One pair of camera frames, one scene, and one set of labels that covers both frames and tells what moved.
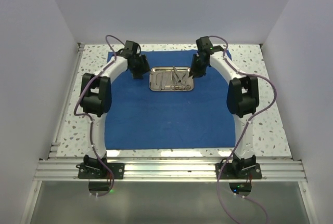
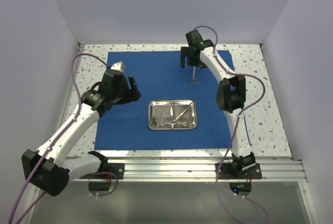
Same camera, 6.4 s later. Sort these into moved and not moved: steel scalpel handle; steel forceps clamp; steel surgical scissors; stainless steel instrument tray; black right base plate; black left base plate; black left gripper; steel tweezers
Moved: steel scalpel handle; steel tweezers; steel forceps clamp; stainless steel instrument tray; steel surgical scissors; black left gripper
Not moved: black right base plate; black left base plate
